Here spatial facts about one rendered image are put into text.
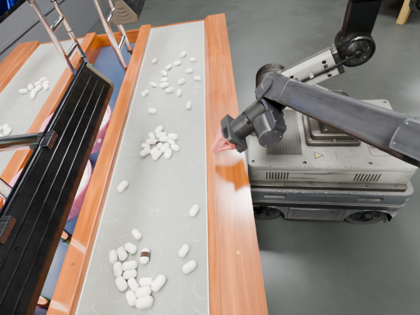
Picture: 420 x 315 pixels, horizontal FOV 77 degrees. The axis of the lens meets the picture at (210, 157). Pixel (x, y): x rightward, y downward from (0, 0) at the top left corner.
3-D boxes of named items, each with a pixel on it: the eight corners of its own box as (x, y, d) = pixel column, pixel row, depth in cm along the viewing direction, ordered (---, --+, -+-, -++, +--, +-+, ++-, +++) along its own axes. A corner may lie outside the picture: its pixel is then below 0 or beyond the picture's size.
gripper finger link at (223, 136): (204, 152, 73) (227, 131, 68) (203, 135, 78) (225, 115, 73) (222, 162, 76) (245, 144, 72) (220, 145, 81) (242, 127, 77)
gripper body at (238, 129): (225, 141, 67) (246, 123, 63) (222, 117, 74) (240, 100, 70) (242, 153, 70) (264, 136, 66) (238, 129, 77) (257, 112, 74)
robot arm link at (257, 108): (273, 100, 69) (259, 90, 66) (281, 118, 64) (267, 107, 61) (254, 117, 72) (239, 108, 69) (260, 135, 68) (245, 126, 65)
